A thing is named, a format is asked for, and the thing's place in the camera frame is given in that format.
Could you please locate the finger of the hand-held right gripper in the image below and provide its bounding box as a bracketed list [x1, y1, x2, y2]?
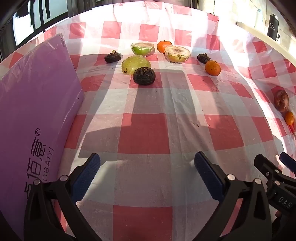
[254, 154, 287, 186]
[279, 152, 296, 173]

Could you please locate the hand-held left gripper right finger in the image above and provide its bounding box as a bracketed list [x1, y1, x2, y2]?
[194, 151, 272, 241]

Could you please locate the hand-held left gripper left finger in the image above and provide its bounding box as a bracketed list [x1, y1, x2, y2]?
[24, 152, 102, 241]

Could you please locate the purple cardboard box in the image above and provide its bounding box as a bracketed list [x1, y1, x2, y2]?
[0, 33, 85, 240]

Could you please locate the orange tangerine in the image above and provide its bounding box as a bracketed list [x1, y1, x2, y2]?
[284, 111, 295, 126]
[157, 40, 173, 54]
[205, 60, 221, 76]

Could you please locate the small shrivelled dark fruit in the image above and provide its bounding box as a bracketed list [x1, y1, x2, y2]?
[197, 53, 211, 64]
[104, 50, 122, 63]

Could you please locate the green apple half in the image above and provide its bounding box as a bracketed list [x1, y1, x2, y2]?
[130, 42, 155, 57]
[121, 55, 151, 75]

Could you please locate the pale apple half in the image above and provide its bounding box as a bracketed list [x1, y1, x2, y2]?
[164, 45, 191, 63]

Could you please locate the brown wrinkled fruit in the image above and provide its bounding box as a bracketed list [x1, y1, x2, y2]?
[274, 90, 289, 112]

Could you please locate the red white checked tablecloth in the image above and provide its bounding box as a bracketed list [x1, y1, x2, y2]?
[0, 2, 296, 241]

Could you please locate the round dark dried fruit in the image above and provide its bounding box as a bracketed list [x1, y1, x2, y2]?
[132, 67, 155, 85]

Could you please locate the white ledge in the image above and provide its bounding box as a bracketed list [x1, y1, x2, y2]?
[236, 21, 296, 67]

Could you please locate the black bottle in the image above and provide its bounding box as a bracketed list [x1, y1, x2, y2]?
[267, 14, 280, 42]

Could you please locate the white spray bottle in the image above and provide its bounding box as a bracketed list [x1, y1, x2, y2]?
[255, 9, 263, 29]

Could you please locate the glass window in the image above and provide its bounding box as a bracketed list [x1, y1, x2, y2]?
[13, 0, 70, 47]

